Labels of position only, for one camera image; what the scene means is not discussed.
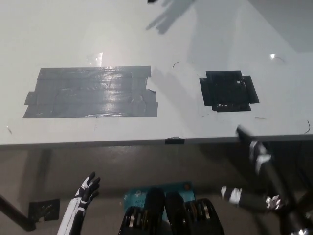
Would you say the teal cardboard box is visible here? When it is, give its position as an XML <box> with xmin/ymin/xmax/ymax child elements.
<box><xmin>123</xmin><ymin>181</ymin><xmax>197</xmax><ymax>221</ymax></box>

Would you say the black floor tape patch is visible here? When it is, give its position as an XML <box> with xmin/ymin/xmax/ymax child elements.
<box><xmin>28</xmin><ymin>198</ymin><xmax>61</xmax><ymax>222</ymax></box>

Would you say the black table leg bar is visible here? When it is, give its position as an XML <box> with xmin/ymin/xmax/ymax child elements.
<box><xmin>0</xmin><ymin>194</ymin><xmax>34</xmax><ymax>232</ymax></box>

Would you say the small black tape strip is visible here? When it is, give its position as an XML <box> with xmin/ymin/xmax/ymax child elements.
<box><xmin>165</xmin><ymin>137</ymin><xmax>185</xmax><ymax>145</ymax></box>

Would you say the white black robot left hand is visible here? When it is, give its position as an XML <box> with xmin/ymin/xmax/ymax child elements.
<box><xmin>56</xmin><ymin>171</ymin><xmax>101</xmax><ymax>235</ymax></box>

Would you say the grey duct tape patch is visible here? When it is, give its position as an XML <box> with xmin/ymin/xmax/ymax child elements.
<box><xmin>22</xmin><ymin>65</ymin><xmax>159</xmax><ymax>119</ymax></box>

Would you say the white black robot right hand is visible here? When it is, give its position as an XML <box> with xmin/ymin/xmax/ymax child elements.
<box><xmin>221</xmin><ymin>125</ymin><xmax>297</xmax><ymax>219</ymax></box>

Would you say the black tape square patch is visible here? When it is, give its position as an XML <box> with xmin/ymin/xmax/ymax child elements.
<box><xmin>199</xmin><ymin>70</ymin><xmax>260</xmax><ymax>113</ymax></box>

